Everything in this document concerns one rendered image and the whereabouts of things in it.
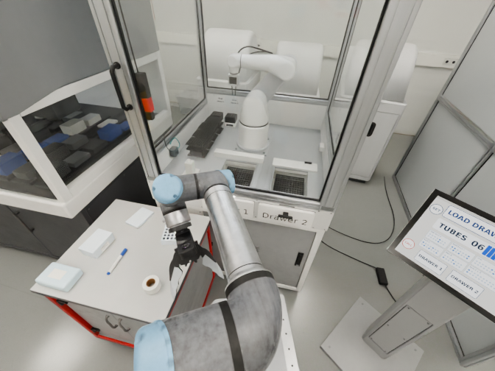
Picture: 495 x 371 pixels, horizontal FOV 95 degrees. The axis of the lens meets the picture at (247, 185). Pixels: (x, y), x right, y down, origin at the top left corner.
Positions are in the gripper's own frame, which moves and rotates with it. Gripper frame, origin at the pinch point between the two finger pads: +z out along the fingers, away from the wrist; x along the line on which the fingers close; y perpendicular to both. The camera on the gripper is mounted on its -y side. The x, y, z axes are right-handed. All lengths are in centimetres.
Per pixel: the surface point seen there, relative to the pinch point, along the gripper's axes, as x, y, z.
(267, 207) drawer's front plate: -41, 42, -15
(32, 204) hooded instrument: 73, 68, -59
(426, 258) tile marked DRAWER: -82, 4, 24
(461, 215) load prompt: -96, -5, 11
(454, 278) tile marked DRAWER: -85, -2, 31
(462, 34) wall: -390, 121, -135
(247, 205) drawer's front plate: -32, 45, -20
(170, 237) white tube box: 10, 52, -18
